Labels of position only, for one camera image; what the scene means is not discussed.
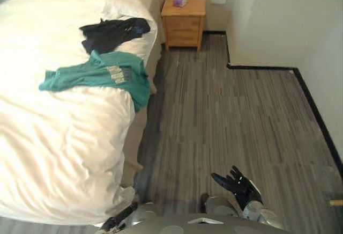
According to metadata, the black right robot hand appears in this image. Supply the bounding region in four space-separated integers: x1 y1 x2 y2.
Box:
211 165 263 212

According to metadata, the green printed t-shirt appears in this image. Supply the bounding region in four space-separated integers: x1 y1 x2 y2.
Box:
38 50 151 113

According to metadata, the wooden bed with beige mattress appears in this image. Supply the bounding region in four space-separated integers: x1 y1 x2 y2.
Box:
120 0 166 189

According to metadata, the black garment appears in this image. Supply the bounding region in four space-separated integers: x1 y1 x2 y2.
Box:
79 17 151 55

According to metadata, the white quilt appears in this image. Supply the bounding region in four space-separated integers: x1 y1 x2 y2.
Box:
0 0 158 225

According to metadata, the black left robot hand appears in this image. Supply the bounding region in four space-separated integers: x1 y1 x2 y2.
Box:
115 201 139 220

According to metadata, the black baseboard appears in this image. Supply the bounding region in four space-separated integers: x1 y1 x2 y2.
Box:
202 30 343 165

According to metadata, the silver robot torso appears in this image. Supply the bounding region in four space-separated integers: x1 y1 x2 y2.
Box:
117 201 286 234

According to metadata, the silver robot leg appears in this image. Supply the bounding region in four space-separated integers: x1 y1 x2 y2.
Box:
204 196 241 218

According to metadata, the wooden nightstand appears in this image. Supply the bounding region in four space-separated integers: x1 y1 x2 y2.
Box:
161 0 207 52

